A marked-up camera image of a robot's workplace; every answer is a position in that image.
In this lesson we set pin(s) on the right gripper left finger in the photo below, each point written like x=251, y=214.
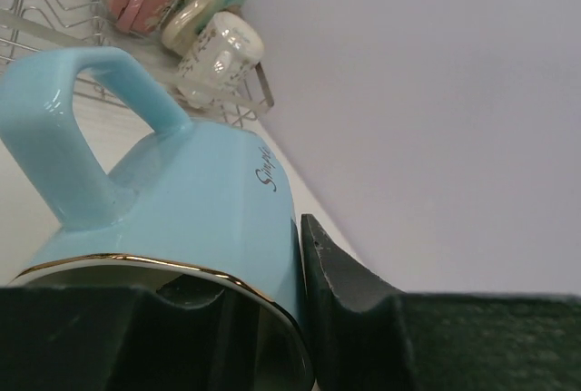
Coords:
x=190, y=334

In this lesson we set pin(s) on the light blue mug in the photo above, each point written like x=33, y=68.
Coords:
x=193, y=199

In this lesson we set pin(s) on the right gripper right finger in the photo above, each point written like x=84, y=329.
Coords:
x=365, y=334

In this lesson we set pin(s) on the white mug orange inside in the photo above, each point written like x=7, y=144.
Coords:
x=226, y=50

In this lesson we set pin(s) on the beige ceramic mug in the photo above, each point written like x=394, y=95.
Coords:
x=187, y=20

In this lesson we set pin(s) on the wire dish rack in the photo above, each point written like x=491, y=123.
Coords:
x=30, y=26

